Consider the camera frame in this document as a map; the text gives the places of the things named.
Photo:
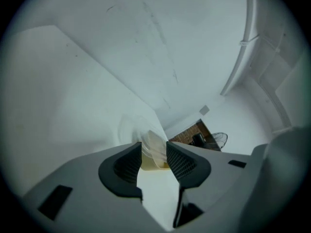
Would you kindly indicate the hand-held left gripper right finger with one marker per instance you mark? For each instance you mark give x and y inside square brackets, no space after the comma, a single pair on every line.
[218,178]

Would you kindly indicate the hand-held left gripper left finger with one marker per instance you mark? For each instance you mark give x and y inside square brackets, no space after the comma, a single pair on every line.
[82,178]

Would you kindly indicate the clear plastic cup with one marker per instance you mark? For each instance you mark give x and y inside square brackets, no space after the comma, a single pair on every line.
[153,152]

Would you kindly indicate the black standing fan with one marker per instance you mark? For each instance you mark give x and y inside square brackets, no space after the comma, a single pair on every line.
[219,141]

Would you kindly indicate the black chair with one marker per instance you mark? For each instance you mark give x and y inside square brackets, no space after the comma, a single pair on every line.
[198,139]

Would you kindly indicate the white wall plate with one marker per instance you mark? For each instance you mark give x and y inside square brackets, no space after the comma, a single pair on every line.
[204,110]

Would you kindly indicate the white wall pipe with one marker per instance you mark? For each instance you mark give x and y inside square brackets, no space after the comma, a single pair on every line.
[240,57]

